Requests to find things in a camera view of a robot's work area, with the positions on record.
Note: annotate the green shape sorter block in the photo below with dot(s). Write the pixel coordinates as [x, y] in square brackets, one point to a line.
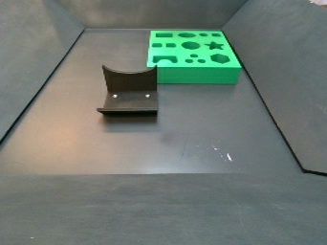
[192, 57]

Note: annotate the black curved holder bracket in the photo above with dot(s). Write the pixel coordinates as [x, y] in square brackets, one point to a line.
[131, 92]

